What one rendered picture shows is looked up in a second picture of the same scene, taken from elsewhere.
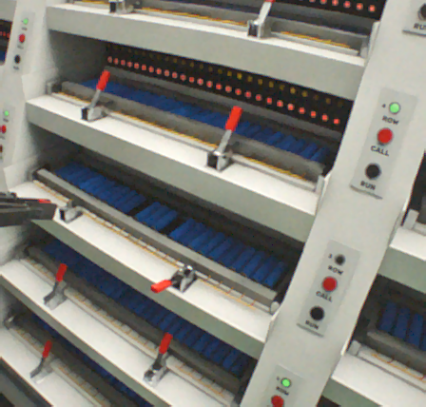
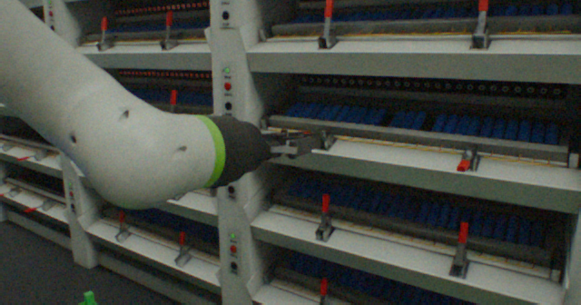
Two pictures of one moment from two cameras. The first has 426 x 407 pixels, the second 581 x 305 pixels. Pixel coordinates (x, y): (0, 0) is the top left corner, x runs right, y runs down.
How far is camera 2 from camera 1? 0.26 m
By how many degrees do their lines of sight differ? 7
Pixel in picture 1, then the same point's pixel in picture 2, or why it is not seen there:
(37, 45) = not seen: outside the picture
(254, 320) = (557, 176)
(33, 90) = (250, 40)
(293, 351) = not seen: outside the picture
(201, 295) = (493, 169)
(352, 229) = not seen: outside the picture
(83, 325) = (364, 246)
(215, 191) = (486, 68)
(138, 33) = not seen: outside the picture
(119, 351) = (412, 258)
